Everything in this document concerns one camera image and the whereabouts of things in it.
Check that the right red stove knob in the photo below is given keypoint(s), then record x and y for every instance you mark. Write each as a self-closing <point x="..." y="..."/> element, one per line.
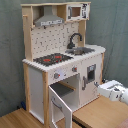
<point x="74" y="69"/>

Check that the wooden toy kitchen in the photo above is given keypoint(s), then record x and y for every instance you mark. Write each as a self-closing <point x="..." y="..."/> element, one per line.
<point x="60" y="69"/>

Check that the white fridge door with dispenser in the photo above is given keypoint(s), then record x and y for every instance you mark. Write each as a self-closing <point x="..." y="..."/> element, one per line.
<point x="90" y="73"/>

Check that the toy microwave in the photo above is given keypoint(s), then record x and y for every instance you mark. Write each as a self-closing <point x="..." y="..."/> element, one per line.
<point x="78" y="11"/>

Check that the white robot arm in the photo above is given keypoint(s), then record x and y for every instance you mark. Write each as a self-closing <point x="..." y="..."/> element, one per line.
<point x="114" y="90"/>

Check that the grey toy sink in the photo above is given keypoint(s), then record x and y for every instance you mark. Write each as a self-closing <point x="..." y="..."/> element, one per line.
<point x="79" y="51"/>

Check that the grey range hood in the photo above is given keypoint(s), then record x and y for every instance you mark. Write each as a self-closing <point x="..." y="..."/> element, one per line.
<point x="48" y="18"/>

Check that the white oven door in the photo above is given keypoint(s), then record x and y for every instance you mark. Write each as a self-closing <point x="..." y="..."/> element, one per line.
<point x="58" y="109"/>

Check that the black toy stovetop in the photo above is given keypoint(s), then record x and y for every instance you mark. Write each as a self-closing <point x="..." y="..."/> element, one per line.
<point x="52" y="59"/>

